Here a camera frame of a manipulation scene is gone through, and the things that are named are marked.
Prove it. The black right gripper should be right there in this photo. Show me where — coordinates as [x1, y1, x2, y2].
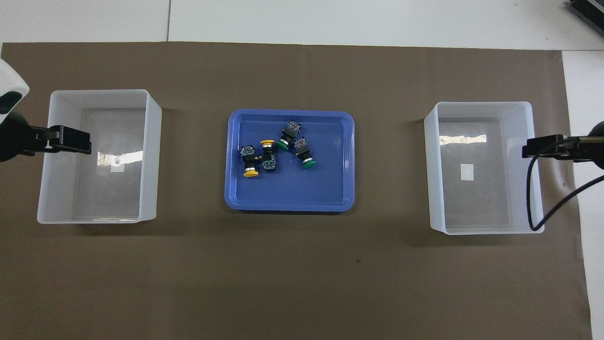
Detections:
[522, 121, 604, 170]

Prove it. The blue plastic tray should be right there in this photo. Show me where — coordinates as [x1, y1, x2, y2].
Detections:
[224, 110, 355, 212]

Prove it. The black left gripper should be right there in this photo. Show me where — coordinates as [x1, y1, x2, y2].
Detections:
[0, 110, 92, 162]

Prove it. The dark ridged device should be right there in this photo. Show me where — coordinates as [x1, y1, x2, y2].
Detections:
[568, 0, 604, 31]

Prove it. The yellow push button switch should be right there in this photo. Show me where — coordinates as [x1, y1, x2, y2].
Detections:
[240, 144, 261, 179]
[260, 139, 277, 173]

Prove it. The green push button switch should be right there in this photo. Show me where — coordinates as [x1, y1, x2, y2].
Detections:
[276, 119, 302, 152]
[294, 137, 318, 169]

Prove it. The translucent white plastic box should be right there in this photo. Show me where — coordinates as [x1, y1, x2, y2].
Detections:
[37, 89, 163, 225]
[423, 101, 545, 235]

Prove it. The brown table mat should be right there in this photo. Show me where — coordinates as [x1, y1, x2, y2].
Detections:
[0, 42, 593, 340]

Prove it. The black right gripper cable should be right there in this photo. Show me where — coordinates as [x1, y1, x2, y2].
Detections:
[527, 137, 604, 232]

